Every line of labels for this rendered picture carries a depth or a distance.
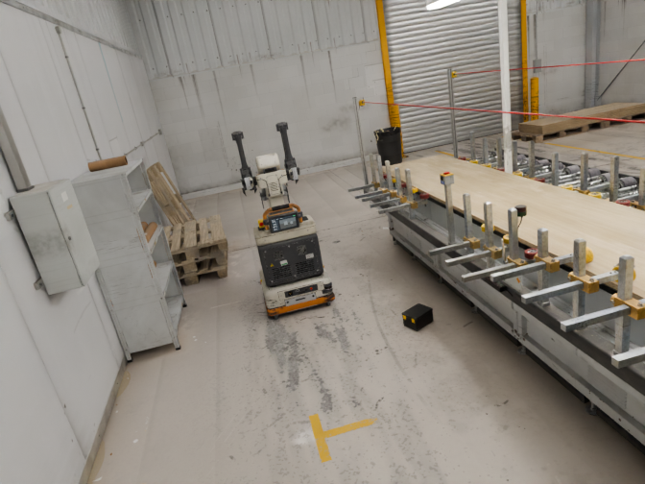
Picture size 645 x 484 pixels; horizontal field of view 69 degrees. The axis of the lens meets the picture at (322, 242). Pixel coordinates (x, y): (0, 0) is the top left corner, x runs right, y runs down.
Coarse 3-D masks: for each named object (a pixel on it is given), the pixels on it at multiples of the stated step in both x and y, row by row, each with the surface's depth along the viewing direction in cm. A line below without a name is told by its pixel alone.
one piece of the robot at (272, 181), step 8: (256, 176) 424; (264, 176) 424; (272, 176) 425; (280, 176) 426; (288, 176) 436; (256, 184) 434; (264, 184) 425; (272, 184) 427; (280, 184) 428; (272, 192) 427; (280, 192) 428; (272, 200) 435; (280, 200) 437
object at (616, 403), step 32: (416, 192) 438; (480, 224) 330; (416, 256) 487; (480, 288) 361; (608, 288) 221; (512, 320) 324; (640, 320) 206; (544, 352) 289; (576, 384) 263; (608, 384) 241; (608, 416) 247; (640, 416) 225; (640, 448) 228
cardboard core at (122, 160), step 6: (90, 162) 394; (96, 162) 394; (102, 162) 394; (108, 162) 395; (114, 162) 395; (120, 162) 396; (126, 162) 399; (90, 168) 393; (96, 168) 394; (102, 168) 396
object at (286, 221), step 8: (272, 216) 393; (280, 216) 393; (288, 216) 396; (296, 216) 398; (264, 224) 401; (272, 224) 397; (280, 224) 399; (288, 224) 401; (296, 224) 404; (272, 232) 403
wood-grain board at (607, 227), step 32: (416, 160) 528; (448, 160) 499; (480, 192) 373; (512, 192) 359; (544, 192) 346; (576, 192) 334; (544, 224) 289; (576, 224) 280; (608, 224) 272; (640, 224) 265; (608, 256) 235; (640, 256) 229; (640, 288) 202
